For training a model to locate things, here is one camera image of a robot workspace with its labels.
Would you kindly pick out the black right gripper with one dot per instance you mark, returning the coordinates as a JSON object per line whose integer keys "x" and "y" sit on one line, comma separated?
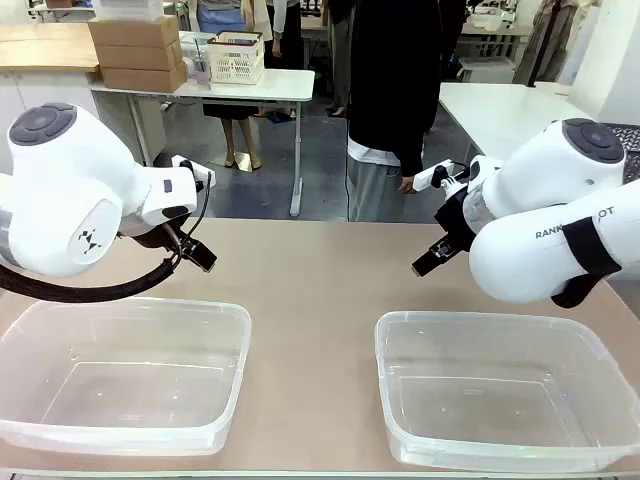
{"x": 452, "y": 225}

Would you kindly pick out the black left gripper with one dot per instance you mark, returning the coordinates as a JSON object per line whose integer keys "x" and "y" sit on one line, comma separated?
{"x": 175, "y": 240}

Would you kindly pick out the clear plastic bin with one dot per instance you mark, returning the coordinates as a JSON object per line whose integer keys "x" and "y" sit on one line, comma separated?
{"x": 125, "y": 380}
{"x": 500, "y": 395}

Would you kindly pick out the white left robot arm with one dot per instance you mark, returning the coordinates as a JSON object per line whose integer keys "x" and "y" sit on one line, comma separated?
{"x": 60, "y": 200}

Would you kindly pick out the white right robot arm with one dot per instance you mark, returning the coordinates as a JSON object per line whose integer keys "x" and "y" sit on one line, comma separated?
{"x": 540, "y": 200}

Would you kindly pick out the white basket brown rim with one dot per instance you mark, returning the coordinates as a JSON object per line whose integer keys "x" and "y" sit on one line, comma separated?
{"x": 235, "y": 60}

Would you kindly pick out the person's left hand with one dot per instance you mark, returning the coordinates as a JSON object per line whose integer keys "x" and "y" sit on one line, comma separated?
{"x": 407, "y": 184}

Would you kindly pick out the large white table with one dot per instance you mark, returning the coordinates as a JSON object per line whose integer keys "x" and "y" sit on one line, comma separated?
{"x": 500, "y": 115}

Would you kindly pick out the brown cardboard box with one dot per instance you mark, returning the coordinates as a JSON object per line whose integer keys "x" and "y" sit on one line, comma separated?
{"x": 142, "y": 77}
{"x": 132, "y": 31}
{"x": 137, "y": 55}

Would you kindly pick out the plastic cup with straw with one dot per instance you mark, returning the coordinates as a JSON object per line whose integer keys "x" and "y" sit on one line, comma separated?
{"x": 201, "y": 67}

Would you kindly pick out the white folding table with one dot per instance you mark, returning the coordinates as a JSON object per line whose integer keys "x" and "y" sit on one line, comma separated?
{"x": 270, "y": 82}

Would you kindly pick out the person in black jacket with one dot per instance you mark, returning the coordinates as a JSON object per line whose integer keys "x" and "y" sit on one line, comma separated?
{"x": 390, "y": 75}

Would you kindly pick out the background person blue apron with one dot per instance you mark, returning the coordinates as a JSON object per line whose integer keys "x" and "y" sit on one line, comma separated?
{"x": 220, "y": 17}

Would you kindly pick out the background person dark clothes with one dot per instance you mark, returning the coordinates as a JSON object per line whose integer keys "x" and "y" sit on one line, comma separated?
{"x": 287, "y": 30}

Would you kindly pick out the white background desk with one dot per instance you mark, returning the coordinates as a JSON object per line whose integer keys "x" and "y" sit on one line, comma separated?
{"x": 490, "y": 30}

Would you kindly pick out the hanging beige coat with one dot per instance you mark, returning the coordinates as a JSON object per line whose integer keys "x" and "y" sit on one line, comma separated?
{"x": 545, "y": 40}

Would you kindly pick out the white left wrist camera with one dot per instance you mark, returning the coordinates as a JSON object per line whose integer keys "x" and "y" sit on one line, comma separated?
{"x": 196, "y": 171}

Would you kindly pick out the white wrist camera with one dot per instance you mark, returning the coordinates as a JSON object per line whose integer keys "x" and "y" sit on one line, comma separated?
{"x": 196, "y": 171}
{"x": 432, "y": 175}

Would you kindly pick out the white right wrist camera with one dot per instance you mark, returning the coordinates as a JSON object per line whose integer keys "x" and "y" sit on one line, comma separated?
{"x": 432, "y": 175}

